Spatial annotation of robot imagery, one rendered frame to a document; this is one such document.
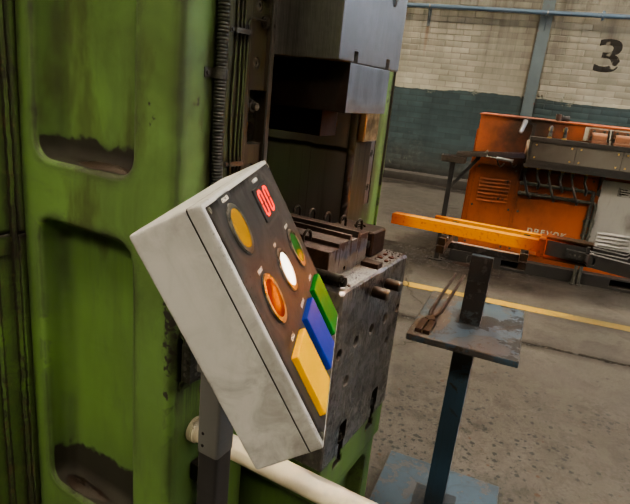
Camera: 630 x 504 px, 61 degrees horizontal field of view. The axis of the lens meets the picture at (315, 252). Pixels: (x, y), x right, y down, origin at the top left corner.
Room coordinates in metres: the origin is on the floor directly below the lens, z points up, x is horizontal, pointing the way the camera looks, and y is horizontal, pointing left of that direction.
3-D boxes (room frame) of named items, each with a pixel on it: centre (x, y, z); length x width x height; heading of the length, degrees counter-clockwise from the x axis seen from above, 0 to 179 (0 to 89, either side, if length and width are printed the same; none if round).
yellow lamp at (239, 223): (0.55, 0.08, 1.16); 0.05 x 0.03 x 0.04; 152
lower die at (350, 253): (1.28, 0.11, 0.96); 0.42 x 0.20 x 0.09; 62
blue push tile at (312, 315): (0.64, -0.01, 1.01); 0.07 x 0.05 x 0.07; 177
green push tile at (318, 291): (0.74, -0.02, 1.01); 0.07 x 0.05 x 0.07; 177
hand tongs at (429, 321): (1.64, -0.44, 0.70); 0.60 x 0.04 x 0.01; 157
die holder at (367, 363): (1.33, 0.09, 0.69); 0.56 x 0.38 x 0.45; 62
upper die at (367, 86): (1.28, 0.11, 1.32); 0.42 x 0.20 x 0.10; 62
